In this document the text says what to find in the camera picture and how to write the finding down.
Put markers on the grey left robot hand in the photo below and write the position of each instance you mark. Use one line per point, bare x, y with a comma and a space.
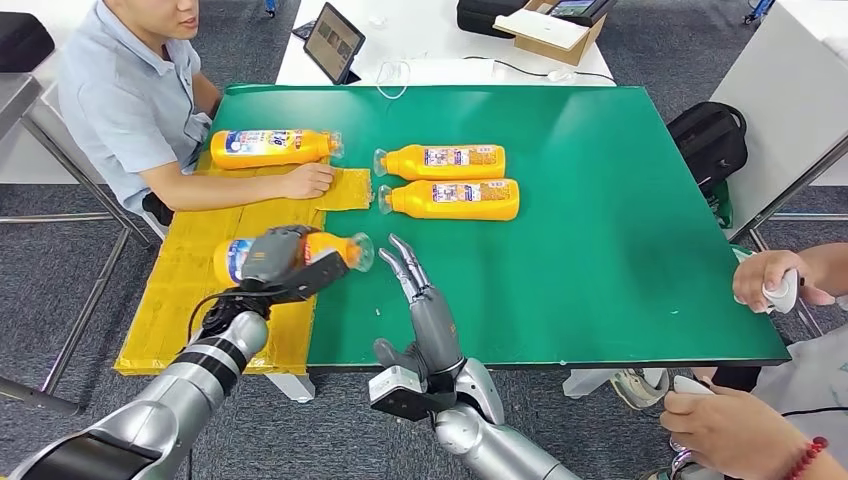
275, 255

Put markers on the person's left hand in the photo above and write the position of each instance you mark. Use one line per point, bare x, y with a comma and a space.
729, 430

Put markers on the person's right hand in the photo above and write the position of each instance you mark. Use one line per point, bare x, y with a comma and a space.
308, 180
762, 278

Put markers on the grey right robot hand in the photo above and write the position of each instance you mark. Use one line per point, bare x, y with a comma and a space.
434, 331

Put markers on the white black handheld controller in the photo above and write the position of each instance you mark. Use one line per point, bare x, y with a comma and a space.
692, 385
785, 295

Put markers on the orange detergent bottle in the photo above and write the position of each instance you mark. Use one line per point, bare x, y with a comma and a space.
265, 156
411, 166
331, 248
417, 202

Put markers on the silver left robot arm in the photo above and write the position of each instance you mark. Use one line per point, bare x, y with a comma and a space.
172, 397

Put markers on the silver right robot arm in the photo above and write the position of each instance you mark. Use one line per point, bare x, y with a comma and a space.
490, 444

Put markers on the pale green plastic bag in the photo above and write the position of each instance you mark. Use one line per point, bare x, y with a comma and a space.
740, 253

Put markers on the green cloth bag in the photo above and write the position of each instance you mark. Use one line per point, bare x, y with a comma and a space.
723, 208

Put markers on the person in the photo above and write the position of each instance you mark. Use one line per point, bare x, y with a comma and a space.
808, 371
119, 106

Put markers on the large yellow taped cardboard mat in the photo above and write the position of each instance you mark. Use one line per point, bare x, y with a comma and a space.
192, 318

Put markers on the white table foot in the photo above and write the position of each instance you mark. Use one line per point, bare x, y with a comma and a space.
295, 389
586, 384

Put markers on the black tablet on stand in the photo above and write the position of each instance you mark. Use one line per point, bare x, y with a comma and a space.
333, 43

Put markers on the black backpack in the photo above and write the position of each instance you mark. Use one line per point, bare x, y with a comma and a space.
705, 142

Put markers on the dark phone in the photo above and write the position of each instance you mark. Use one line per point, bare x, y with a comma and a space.
305, 30

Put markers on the white desk with metal legs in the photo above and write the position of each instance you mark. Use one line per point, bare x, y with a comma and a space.
782, 99

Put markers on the black zip case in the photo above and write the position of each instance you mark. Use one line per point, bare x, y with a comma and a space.
484, 16

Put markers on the white power adapter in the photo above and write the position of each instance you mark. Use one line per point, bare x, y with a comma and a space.
560, 75

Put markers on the white flat sheet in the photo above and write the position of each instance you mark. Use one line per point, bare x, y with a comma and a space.
540, 30

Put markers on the brown cardboard box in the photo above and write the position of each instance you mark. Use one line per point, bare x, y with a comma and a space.
563, 56

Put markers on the black screen device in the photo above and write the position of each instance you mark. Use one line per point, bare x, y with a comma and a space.
583, 10

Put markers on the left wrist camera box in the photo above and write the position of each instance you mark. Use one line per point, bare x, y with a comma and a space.
318, 275

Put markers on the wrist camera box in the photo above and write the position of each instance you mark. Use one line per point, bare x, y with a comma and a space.
397, 391
318, 275

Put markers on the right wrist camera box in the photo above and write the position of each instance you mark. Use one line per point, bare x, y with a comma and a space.
397, 391

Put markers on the blue frame piece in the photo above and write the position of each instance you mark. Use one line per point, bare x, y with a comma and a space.
272, 6
758, 8

